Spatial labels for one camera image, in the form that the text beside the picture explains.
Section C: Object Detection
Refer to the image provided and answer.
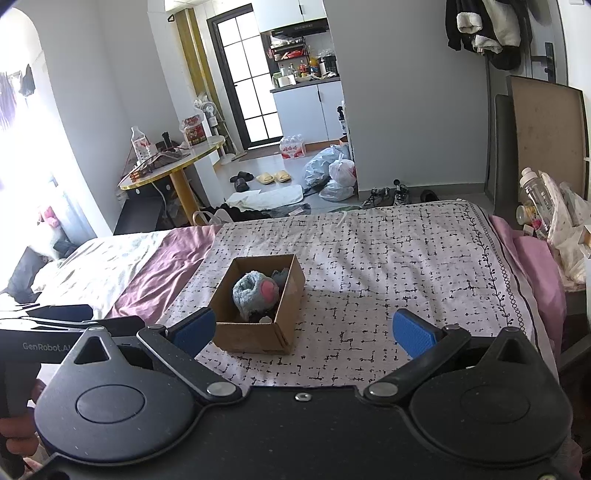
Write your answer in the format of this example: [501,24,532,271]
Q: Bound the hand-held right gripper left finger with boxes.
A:
[46,308,243,403]

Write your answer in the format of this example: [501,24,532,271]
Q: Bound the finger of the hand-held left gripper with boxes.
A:
[83,316,146,336]
[27,304,94,323]

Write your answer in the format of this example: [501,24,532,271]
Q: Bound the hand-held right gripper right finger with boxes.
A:
[364,308,558,401]

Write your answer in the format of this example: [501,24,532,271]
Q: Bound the brown cardboard box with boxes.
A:
[206,253,307,355]

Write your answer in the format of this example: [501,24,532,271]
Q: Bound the blue fluffy plush toy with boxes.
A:
[232,267,293,321]

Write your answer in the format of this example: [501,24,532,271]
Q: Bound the person's left hand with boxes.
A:
[0,379,47,472]

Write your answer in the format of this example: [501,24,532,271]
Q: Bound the black pillow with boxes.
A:
[0,247,47,303]

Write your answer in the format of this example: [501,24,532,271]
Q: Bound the white quilt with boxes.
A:
[0,230,174,319]

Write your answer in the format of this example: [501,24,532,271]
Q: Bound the white black patterned blanket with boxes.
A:
[154,200,557,388]

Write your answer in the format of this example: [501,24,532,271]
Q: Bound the pink white plush toy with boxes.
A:
[36,205,63,259]

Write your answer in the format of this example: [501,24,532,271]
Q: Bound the black low cabinet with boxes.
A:
[113,187,178,236]

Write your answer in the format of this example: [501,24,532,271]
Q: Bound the dark clothes pile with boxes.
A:
[198,203,312,224]

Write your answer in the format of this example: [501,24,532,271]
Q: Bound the round table with yellow leg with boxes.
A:
[117,136,228,227]

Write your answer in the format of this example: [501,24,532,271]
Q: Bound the white cloth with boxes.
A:
[227,185,305,210]

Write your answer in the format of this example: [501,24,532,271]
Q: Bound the white red plastic bag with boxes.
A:
[329,152,357,188]

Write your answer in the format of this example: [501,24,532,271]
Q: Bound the clear water bottle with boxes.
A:
[131,126,153,163]

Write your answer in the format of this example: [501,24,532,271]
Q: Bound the clear bottle with white cap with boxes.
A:
[517,167,555,236]

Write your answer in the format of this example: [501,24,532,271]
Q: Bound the blue grey plastic bag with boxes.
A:
[303,144,352,188]

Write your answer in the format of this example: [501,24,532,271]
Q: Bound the red snack packets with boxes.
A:
[181,114,207,147]

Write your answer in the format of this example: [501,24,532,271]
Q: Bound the bottled water pack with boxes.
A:
[279,135,308,160]

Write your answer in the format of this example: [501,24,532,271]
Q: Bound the dark board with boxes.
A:
[492,93,520,217]

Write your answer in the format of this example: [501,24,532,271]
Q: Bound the white standing fan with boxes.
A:
[194,99,234,166]

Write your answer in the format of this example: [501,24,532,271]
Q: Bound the hanging dark garment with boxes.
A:
[17,64,37,97]

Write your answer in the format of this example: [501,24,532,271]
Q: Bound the brown board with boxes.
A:
[506,75,585,204]

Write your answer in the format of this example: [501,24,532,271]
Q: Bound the white kitchen base cabinet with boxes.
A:
[271,78,346,143]

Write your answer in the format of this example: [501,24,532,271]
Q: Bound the black framed glass door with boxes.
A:
[207,13,283,149]

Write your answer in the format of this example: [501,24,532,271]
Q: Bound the black kitchen rack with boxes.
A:
[269,36,309,77]

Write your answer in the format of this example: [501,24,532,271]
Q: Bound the hanging dark jackets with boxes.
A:
[444,0,534,71]

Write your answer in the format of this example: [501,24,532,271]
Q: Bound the range hood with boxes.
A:
[269,18,329,38]

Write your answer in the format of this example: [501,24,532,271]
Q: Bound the white kitchen wall cabinet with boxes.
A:
[252,0,329,33]

